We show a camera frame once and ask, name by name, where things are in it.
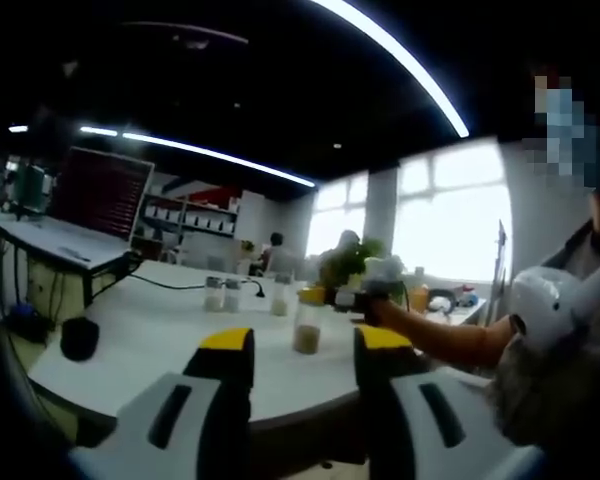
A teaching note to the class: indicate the white standing desk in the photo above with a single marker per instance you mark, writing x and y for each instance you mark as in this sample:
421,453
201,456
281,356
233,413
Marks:
45,240

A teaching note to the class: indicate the black round pouch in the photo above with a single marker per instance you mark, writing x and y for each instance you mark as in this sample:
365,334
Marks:
80,337

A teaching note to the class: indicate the teal chair back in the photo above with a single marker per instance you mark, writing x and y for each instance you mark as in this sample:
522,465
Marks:
30,190

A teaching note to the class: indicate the white chest-worn device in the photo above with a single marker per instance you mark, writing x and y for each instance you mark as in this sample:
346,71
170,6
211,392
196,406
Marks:
540,300

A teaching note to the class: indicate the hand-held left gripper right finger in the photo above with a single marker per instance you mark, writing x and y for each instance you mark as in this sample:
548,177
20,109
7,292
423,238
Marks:
400,430

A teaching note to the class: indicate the curved ceiling light strip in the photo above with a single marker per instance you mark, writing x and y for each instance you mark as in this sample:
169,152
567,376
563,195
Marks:
447,105

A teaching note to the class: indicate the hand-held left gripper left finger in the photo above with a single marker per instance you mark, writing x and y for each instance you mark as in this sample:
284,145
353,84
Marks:
205,430

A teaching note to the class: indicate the person's right hand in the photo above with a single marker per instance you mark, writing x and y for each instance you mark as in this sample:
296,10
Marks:
385,314

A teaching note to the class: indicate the shelf with white boxes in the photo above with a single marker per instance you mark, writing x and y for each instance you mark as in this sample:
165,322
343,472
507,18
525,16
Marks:
190,220

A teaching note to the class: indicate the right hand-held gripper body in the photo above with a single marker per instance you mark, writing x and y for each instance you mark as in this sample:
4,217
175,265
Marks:
352,300

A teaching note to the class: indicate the white plant pot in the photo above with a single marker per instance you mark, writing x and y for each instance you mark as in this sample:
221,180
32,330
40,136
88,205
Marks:
382,270

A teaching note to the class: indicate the person's patterned grey shirt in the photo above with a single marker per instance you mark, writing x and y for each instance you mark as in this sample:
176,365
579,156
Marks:
555,390

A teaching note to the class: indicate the open laptop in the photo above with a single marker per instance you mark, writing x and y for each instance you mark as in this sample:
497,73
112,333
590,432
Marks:
100,195

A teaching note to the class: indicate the green potted plant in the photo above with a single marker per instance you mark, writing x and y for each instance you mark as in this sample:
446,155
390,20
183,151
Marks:
345,260

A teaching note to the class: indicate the short ceiling light strip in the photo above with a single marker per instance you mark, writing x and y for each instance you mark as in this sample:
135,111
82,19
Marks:
17,129

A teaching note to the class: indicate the straight ceiling light strip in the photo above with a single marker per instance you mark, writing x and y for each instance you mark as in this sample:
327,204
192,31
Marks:
205,152

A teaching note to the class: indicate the glass seasoning bottle metal lid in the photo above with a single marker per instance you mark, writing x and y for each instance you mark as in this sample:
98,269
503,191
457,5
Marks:
307,337
213,300
280,305
232,300

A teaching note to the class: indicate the orange drink bottle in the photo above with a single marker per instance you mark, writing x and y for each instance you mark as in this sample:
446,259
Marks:
419,298

